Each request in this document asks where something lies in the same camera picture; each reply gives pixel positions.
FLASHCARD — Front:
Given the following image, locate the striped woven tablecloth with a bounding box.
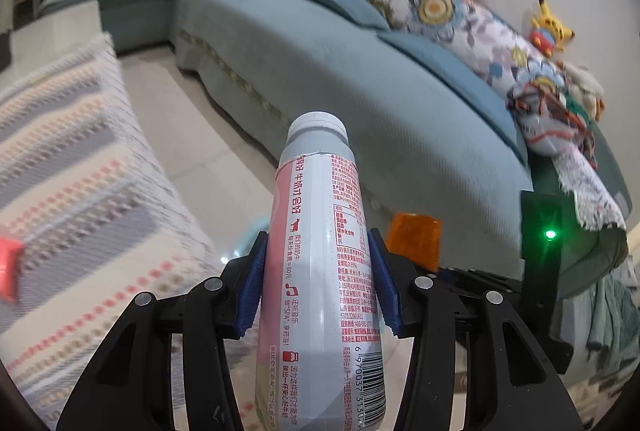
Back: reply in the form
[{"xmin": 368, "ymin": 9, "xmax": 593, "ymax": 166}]
[{"xmin": 0, "ymin": 31, "xmax": 261, "ymax": 431}]

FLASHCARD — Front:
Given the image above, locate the beige plush toy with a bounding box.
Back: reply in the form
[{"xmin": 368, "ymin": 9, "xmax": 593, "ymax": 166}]
[{"xmin": 562, "ymin": 61, "xmax": 606, "ymax": 119}]

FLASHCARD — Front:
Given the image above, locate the orange plastic wrapper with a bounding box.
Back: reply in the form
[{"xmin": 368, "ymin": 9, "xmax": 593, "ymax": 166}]
[{"xmin": 387, "ymin": 212, "xmax": 443, "ymax": 273}]

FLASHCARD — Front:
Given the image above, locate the blue fabric sofa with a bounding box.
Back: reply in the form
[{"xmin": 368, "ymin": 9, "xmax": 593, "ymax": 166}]
[{"xmin": 37, "ymin": 0, "xmax": 631, "ymax": 302}]

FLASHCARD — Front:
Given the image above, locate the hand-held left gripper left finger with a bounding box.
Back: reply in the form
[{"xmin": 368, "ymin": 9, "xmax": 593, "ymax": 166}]
[{"xmin": 57, "ymin": 231, "xmax": 268, "ymax": 431}]

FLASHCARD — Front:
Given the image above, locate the white coffee table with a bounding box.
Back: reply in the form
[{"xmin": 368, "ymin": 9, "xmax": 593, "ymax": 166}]
[{"xmin": 0, "ymin": 0, "xmax": 108, "ymax": 76}]

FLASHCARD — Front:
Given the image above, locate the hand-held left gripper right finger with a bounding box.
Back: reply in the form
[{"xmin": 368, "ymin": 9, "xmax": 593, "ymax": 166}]
[{"xmin": 367, "ymin": 228, "xmax": 576, "ymax": 431}]

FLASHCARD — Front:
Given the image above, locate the yellow mouse plush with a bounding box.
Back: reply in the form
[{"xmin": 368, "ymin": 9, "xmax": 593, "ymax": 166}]
[{"xmin": 529, "ymin": 0, "xmax": 576, "ymax": 56}]

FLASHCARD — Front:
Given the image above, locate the teal towel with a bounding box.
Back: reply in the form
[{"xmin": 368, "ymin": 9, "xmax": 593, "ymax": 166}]
[{"xmin": 587, "ymin": 271, "xmax": 638, "ymax": 352}]

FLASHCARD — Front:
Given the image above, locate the orange plastic bag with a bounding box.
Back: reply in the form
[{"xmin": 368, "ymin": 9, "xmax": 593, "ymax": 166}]
[{"xmin": 0, "ymin": 235, "xmax": 25, "ymax": 303}]

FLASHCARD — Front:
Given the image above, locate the white fringed cloth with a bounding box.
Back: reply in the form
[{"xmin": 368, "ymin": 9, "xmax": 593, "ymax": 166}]
[{"xmin": 552, "ymin": 146, "xmax": 628, "ymax": 232}]

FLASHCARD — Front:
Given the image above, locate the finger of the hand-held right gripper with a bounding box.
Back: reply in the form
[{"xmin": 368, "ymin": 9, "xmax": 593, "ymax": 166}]
[{"xmin": 439, "ymin": 265, "xmax": 522, "ymax": 307}]

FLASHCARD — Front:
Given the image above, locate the pink and white drink bottle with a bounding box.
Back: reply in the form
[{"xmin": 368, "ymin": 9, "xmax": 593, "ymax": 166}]
[{"xmin": 255, "ymin": 112, "xmax": 388, "ymax": 431}]

